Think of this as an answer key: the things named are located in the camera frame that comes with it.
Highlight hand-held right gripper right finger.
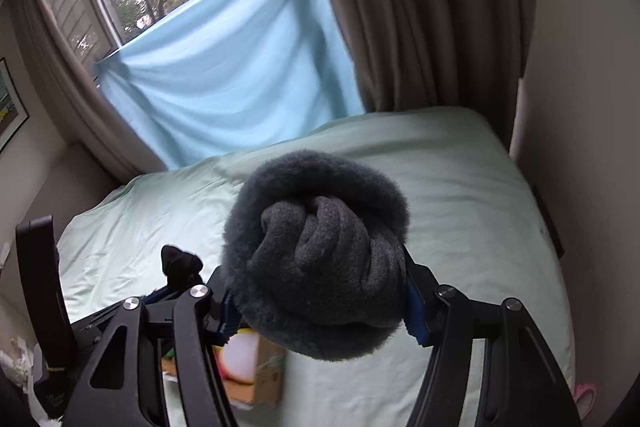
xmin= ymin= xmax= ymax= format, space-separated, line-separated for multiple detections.
xmin=400 ymin=247 xmax=582 ymax=427

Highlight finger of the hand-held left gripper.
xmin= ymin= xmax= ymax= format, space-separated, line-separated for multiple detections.
xmin=142 ymin=284 xmax=176 ymax=308

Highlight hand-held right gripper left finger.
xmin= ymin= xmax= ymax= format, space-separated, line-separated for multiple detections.
xmin=62 ymin=277 xmax=242 ymax=427

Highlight round yellow-rimmed mirror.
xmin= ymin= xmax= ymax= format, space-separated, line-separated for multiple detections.
xmin=221 ymin=329 xmax=261 ymax=382

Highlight cardboard box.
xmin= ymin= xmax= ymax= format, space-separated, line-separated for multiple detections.
xmin=160 ymin=332 xmax=287 ymax=408

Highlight grey fleece socks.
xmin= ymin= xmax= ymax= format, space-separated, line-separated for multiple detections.
xmin=223 ymin=150 xmax=412 ymax=362

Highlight white headboard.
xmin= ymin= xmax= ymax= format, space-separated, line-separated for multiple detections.
xmin=0 ymin=142 xmax=123 ymax=308

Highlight light green bed sheet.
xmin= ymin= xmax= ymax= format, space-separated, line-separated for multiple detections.
xmin=55 ymin=107 xmax=577 ymax=427

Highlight pink slipper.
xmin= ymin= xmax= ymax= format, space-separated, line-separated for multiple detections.
xmin=574 ymin=382 xmax=598 ymax=418

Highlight beige curtain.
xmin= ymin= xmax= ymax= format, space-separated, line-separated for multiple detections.
xmin=285 ymin=0 xmax=536 ymax=155
xmin=10 ymin=0 xmax=168 ymax=185

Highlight light blue cloth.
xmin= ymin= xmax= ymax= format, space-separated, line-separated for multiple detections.
xmin=95 ymin=0 xmax=367 ymax=171

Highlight framed wall picture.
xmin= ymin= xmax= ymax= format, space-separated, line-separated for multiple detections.
xmin=0 ymin=57 xmax=31 ymax=152

